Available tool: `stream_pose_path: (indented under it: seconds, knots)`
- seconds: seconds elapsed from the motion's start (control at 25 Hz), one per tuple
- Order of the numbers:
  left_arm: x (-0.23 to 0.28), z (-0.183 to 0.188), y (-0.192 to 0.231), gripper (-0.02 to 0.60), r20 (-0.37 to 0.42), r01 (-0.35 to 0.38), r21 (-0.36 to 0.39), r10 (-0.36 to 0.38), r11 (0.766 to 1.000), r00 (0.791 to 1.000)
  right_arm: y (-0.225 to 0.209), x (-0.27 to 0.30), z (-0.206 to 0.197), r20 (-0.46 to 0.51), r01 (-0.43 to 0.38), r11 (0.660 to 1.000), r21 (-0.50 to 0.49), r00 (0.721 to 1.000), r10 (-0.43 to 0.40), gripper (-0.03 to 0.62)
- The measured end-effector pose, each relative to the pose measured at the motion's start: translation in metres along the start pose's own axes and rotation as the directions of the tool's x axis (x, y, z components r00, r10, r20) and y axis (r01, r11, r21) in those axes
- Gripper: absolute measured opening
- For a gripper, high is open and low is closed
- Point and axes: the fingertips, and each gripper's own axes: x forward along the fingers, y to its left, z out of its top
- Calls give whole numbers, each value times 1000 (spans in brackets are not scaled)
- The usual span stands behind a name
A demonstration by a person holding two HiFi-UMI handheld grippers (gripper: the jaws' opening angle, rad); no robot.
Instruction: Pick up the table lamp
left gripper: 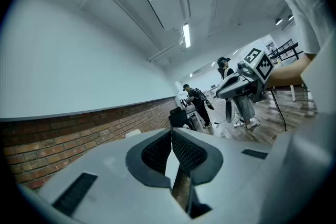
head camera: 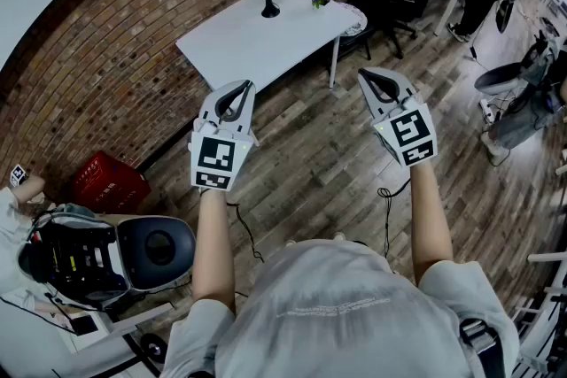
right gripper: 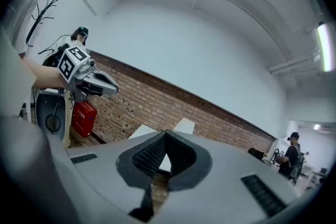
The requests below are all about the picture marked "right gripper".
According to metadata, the black coat rack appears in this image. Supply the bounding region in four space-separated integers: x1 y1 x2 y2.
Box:
25 0 59 47

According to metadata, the person's left forearm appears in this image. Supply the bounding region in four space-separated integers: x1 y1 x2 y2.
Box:
22 56 69 90

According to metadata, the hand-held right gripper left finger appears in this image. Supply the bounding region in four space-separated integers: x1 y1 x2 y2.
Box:
116 130 167 221

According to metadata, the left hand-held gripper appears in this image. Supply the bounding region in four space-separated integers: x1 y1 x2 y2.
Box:
57 46 119 103

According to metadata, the black office chair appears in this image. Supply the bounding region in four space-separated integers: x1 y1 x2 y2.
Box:
248 147 264 160

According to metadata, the ceiling light tube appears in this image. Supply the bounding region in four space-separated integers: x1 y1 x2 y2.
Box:
314 22 333 73

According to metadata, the red fire extinguisher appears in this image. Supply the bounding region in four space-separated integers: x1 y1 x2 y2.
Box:
71 101 98 138

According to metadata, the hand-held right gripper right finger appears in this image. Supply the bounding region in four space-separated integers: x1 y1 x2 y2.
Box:
165 130 212 191

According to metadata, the person's white t-shirt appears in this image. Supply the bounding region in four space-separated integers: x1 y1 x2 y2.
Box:
0 26 37 119

